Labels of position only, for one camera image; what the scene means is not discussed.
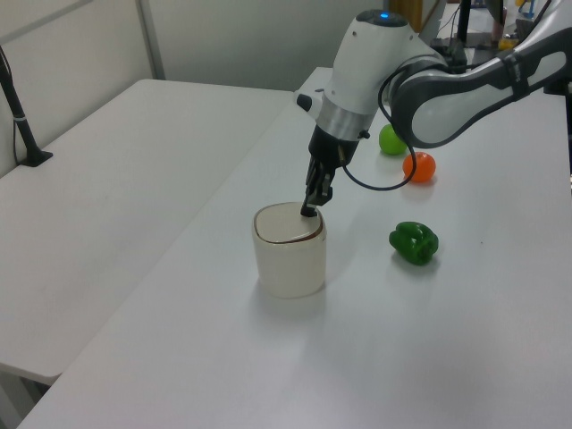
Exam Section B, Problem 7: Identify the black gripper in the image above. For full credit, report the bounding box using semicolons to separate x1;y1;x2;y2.
299;124;359;219

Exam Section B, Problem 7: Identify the cream garbage bin with lid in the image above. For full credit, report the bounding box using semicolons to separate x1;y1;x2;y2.
251;201;328;299

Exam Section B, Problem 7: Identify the green apple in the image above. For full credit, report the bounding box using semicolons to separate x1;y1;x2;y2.
378;123;408;157

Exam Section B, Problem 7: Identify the orange fruit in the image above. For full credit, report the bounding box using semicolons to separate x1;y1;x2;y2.
402;151;437;184

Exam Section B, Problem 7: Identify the green bell pepper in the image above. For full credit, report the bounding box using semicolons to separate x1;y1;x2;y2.
387;221;441;268

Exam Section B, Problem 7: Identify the wooden cabinet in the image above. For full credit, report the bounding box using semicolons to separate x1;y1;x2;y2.
387;0;424;33

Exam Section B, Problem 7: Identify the white side table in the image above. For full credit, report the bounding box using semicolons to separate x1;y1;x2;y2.
0;79;297;391

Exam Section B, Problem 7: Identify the black tripod clamp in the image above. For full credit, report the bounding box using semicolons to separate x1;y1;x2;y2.
542;79;572;96

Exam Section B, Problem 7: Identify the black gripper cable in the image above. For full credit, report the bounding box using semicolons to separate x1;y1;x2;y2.
338;60;452;192

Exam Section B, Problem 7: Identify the grey partition post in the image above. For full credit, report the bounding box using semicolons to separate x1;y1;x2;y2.
135;0;167;82

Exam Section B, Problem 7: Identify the black camera stand pole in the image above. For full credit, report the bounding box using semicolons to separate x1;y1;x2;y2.
0;44;55;168

